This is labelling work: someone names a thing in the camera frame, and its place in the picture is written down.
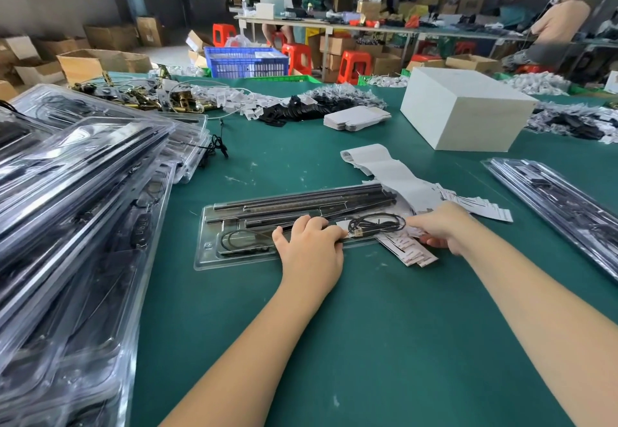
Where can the person's right hand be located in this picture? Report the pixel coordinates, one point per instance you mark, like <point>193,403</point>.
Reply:
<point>449,224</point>

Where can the person's left hand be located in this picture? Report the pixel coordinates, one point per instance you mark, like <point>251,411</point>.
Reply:
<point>309,257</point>

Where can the person's left thumb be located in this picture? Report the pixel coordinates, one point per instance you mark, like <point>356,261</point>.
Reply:
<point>334,234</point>

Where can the person's right thumb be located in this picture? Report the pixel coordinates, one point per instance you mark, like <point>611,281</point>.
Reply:
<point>434,242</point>

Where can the white red-marked label sticker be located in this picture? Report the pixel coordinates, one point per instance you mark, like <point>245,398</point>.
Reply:
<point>416,233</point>

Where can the clear plastic blister tray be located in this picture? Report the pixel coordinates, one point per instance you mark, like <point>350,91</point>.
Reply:
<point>241,260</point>

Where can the person's right forearm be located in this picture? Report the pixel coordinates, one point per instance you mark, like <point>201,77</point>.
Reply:
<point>536,315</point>

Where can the person's left forearm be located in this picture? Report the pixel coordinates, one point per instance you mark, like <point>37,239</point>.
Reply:
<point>260,354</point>

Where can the pile of red-marked cards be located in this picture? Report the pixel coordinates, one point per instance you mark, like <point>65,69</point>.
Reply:
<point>410,255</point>

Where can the long black rod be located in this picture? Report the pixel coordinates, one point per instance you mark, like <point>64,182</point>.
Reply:
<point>289,198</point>

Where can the pile of white printed tags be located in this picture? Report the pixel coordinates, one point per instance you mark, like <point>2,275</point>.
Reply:
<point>483,207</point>

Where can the short black rod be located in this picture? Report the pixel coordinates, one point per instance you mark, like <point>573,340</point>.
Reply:
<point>263,222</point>

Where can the white label backing paper strip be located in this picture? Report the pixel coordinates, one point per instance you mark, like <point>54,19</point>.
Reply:
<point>386,166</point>

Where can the flat folded white cartons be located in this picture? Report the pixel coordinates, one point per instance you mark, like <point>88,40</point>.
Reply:
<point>355,118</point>

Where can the small stack of blister packs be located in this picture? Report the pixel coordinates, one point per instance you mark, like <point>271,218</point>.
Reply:
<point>565,204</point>

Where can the large white box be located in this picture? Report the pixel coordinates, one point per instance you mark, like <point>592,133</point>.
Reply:
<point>463,108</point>

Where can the heap of white and black tags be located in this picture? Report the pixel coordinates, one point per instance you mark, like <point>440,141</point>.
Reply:
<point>289,103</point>

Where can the red plastic stool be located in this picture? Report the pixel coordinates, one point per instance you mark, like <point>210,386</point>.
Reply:
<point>223,34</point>
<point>297,59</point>
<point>354,67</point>

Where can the blue plastic crate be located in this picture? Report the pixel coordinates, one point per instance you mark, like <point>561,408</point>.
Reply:
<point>244,62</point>

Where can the long work table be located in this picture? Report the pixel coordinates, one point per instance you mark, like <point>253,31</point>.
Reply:
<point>434,31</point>

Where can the pile of brass hardware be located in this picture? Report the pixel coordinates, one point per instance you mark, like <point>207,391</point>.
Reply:
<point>140,96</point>

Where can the silver laptop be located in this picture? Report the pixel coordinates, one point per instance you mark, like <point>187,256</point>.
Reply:
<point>271,1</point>

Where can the large stack of blister packs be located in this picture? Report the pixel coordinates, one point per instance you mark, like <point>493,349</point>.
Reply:
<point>72,229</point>

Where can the open cardboard box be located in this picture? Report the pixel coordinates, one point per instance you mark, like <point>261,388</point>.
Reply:
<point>96,64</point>

